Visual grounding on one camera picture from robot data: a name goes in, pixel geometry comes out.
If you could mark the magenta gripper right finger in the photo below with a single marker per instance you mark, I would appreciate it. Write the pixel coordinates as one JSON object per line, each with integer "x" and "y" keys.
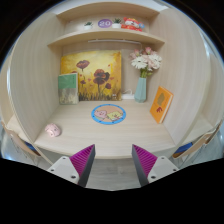
{"x": 149, "y": 167}

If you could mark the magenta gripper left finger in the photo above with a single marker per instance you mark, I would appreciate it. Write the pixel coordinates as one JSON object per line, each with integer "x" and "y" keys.
{"x": 76, "y": 168}

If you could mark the small potted plant left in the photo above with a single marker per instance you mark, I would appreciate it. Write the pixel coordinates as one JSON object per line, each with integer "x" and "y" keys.
{"x": 88, "y": 25}

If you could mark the purple round number sign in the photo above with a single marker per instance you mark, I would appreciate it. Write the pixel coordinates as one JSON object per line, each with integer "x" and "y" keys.
{"x": 105, "y": 23}

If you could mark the left wooden chair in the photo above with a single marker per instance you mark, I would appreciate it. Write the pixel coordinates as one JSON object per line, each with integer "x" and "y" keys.
{"x": 13, "y": 148}

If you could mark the white light bar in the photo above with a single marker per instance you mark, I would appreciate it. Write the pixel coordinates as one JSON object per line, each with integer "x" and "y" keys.
{"x": 114, "y": 41}

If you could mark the white power strip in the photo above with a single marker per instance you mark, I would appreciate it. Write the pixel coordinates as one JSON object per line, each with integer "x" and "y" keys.
{"x": 127, "y": 96}

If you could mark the red plush toy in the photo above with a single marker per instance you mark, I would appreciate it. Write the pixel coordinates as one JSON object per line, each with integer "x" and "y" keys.
{"x": 132, "y": 24}

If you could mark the small potted plant right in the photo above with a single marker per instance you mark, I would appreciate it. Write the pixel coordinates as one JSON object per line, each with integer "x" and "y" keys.
{"x": 116, "y": 23}

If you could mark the teal geometric vase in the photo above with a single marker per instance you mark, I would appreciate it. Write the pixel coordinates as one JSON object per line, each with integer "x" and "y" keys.
{"x": 140, "y": 93}

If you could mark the wooden chair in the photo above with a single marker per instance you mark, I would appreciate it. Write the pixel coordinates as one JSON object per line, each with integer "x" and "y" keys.
{"x": 13, "y": 148}
{"x": 207, "y": 147}

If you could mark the yellow poppy flower painting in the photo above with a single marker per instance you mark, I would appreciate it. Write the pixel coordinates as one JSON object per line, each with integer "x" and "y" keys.
{"x": 99, "y": 74}

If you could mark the green book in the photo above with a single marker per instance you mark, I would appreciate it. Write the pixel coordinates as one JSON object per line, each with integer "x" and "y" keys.
{"x": 68, "y": 89}

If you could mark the orange book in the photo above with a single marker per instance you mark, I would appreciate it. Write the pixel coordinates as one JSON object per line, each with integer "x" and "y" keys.
{"x": 161, "y": 104}

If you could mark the wooden upper shelf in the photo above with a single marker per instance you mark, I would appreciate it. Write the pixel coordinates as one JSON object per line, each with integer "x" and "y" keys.
{"x": 106, "y": 34}

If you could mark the round cartoon mouse pad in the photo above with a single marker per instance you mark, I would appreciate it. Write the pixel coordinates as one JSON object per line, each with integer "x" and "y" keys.
{"x": 108, "y": 114}

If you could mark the right wooden chair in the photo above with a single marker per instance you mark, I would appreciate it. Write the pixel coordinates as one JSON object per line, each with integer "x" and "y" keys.
{"x": 207, "y": 147}

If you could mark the small potted plant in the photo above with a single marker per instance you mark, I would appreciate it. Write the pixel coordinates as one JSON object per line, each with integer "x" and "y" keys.
{"x": 88, "y": 25}
{"x": 116, "y": 23}

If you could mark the pink and white flower bouquet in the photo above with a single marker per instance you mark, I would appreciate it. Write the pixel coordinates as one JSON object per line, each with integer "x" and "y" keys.
{"x": 146, "y": 61}

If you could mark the pink computer mouse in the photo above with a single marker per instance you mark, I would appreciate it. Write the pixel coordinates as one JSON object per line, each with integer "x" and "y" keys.
{"x": 53, "y": 130}

